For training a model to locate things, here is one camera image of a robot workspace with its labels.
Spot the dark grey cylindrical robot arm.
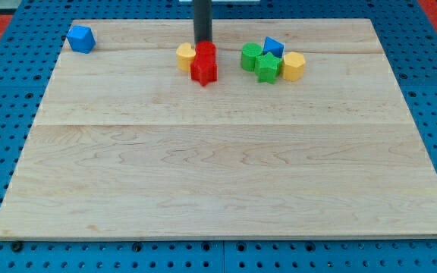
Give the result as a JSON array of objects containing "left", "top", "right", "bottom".
[{"left": 192, "top": 0, "right": 212, "bottom": 44}]

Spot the blue cube block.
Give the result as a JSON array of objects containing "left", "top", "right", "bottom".
[{"left": 67, "top": 25, "right": 96, "bottom": 54}]

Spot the red star block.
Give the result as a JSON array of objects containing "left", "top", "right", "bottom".
[{"left": 190, "top": 55, "right": 218, "bottom": 86}]

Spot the green star block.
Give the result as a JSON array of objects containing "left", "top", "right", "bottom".
[{"left": 254, "top": 52, "right": 282, "bottom": 84}]

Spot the light wooden board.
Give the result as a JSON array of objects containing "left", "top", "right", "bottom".
[{"left": 0, "top": 19, "right": 437, "bottom": 241}]

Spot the red cylinder block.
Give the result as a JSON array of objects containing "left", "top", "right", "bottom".
[{"left": 195, "top": 40, "right": 216, "bottom": 59}]

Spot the yellow heart block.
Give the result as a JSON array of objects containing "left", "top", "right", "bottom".
[{"left": 176, "top": 42, "right": 196, "bottom": 72}]

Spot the green cylinder block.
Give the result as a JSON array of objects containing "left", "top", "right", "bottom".
[{"left": 241, "top": 42, "right": 263, "bottom": 72}]

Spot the yellow hexagon block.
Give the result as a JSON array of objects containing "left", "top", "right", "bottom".
[{"left": 281, "top": 52, "right": 306, "bottom": 81}]

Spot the blue triangle block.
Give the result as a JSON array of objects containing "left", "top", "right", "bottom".
[{"left": 263, "top": 36, "right": 285, "bottom": 58}]

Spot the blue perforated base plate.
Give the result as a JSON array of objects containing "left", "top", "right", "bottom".
[{"left": 0, "top": 0, "right": 437, "bottom": 272}]

